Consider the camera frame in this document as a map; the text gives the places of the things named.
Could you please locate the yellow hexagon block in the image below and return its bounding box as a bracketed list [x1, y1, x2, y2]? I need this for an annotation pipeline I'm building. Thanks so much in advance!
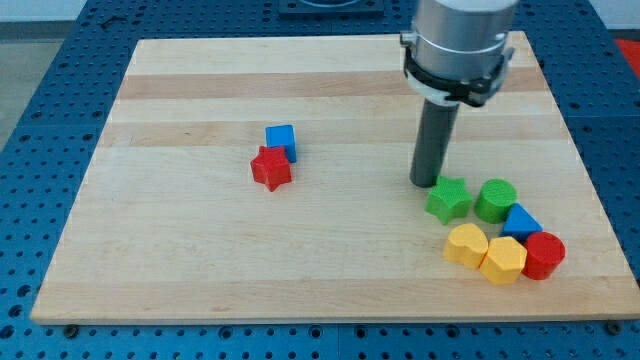
[479, 236, 527, 285]

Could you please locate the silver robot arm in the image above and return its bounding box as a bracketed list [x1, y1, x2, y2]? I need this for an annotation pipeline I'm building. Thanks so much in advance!
[400, 0, 518, 107]

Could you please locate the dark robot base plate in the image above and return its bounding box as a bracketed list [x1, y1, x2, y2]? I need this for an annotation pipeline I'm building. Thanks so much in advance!
[277, 0, 385, 18]

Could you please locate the green cylinder block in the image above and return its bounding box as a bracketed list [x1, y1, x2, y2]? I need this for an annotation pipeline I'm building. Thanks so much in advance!
[474, 178, 517, 224]

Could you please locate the red cylinder block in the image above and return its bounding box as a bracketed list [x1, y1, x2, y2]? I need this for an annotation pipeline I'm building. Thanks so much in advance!
[522, 231, 566, 280]

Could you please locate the red star block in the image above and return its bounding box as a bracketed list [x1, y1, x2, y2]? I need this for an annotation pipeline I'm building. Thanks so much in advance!
[250, 146, 293, 192]

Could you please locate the blue cube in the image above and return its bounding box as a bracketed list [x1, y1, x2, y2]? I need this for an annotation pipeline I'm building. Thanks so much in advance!
[265, 124, 297, 163]

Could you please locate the green star block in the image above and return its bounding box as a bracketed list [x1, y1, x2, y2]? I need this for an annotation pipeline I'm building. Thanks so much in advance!
[424, 176, 473, 225]

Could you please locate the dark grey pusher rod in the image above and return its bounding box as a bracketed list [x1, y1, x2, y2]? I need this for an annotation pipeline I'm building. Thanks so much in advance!
[410, 100, 459, 188]

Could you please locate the yellow heart block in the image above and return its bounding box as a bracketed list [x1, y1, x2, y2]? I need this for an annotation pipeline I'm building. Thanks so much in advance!
[442, 223, 489, 270]

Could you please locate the light wooden board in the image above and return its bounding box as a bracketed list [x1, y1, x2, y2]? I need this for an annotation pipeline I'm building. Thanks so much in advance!
[31, 31, 639, 325]

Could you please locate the blue triangle block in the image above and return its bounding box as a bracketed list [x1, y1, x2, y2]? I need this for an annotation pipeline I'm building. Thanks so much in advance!
[500, 203, 543, 244]

